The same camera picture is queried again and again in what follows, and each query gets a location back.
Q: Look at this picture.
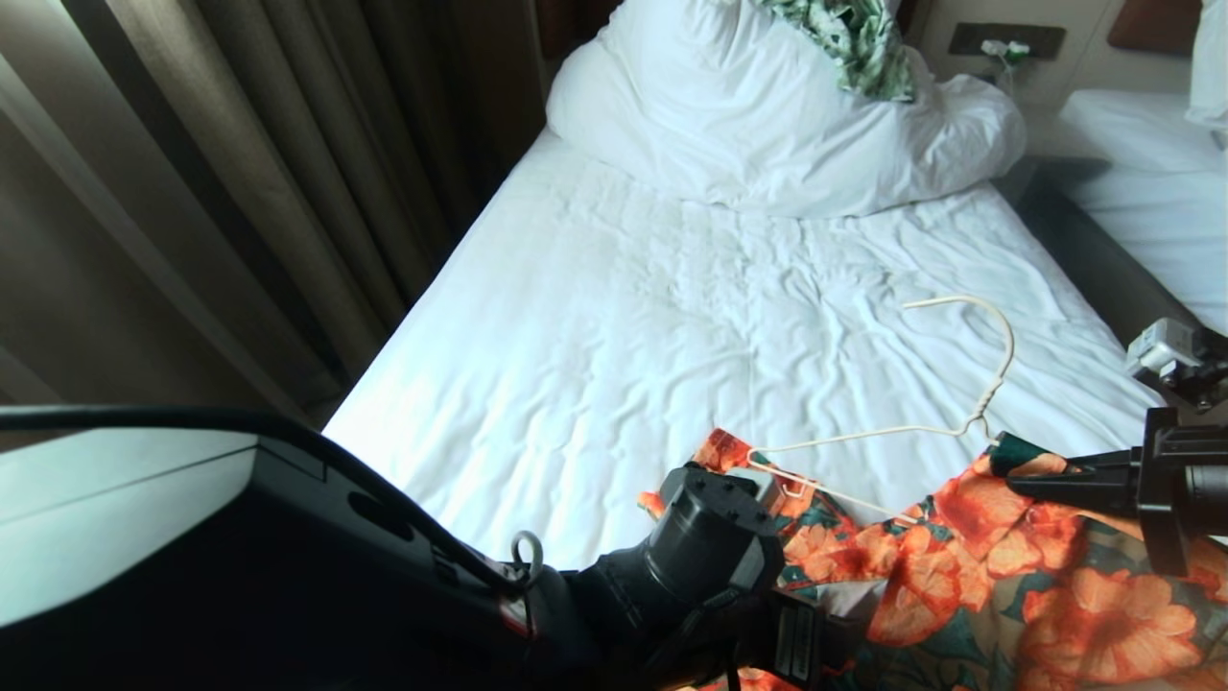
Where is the orange floral short-sleeve shirt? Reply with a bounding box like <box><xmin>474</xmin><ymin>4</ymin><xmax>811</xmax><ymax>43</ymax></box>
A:
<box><xmin>638</xmin><ymin>427</ymin><xmax>1228</xmax><ymax>691</ymax></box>

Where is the cream wire clothes hanger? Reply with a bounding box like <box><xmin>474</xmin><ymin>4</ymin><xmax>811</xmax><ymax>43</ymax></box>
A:
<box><xmin>746</xmin><ymin>295</ymin><xmax>1016</xmax><ymax>524</ymax></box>

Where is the white neighbouring bed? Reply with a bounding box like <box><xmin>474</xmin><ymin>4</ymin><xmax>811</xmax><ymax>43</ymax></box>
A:
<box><xmin>1060</xmin><ymin>88</ymin><xmax>1228</xmax><ymax>337</ymax></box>

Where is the brown padded headboard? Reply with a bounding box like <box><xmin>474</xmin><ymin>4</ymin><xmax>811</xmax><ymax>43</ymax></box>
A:
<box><xmin>1108</xmin><ymin>0</ymin><xmax>1205</xmax><ymax>54</ymax></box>

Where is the green leaf-print cloth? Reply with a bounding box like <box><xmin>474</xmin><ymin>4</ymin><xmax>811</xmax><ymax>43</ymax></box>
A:
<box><xmin>767</xmin><ymin>0</ymin><xmax>917</xmax><ymax>102</ymax></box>

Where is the large white pillow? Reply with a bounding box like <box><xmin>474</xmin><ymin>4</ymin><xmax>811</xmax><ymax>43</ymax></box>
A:
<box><xmin>547</xmin><ymin>0</ymin><xmax>1029</xmax><ymax>220</ymax></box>

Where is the brown curtain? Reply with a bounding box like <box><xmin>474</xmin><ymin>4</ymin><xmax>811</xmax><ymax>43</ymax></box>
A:
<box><xmin>0</xmin><ymin>0</ymin><xmax>548</xmax><ymax>433</ymax></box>

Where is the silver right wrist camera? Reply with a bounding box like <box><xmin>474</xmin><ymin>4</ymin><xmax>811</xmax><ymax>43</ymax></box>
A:
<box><xmin>1124</xmin><ymin>319</ymin><xmax>1228</xmax><ymax>409</ymax></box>

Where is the dark wall switch panel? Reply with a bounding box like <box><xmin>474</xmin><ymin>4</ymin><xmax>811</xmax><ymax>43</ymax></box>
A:
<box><xmin>950</xmin><ymin>21</ymin><xmax>1068</xmax><ymax>60</ymax></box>

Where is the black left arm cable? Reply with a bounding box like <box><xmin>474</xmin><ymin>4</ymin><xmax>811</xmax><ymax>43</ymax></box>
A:
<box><xmin>0</xmin><ymin>403</ymin><xmax>546</xmax><ymax>591</ymax></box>

